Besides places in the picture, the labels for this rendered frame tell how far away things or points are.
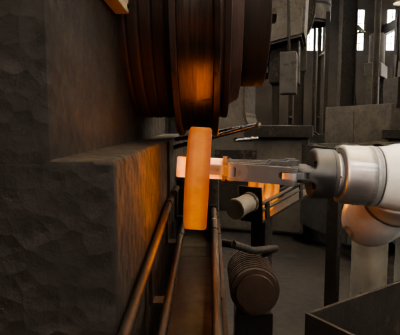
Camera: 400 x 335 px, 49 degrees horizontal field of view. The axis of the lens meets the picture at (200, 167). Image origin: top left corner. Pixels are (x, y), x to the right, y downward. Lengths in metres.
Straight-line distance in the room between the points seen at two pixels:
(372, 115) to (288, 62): 1.81
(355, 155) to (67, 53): 0.41
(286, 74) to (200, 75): 2.62
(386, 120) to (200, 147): 4.21
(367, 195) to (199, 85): 0.30
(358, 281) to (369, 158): 1.01
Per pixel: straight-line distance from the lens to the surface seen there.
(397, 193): 0.67
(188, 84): 0.69
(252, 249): 1.18
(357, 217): 0.79
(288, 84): 3.28
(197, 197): 0.58
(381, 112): 4.81
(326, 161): 0.64
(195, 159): 0.58
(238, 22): 0.71
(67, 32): 0.46
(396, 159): 0.67
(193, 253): 0.83
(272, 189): 1.38
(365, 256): 1.60
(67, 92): 0.44
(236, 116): 3.53
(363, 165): 0.65
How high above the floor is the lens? 0.90
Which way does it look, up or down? 6 degrees down
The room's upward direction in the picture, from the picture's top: straight up
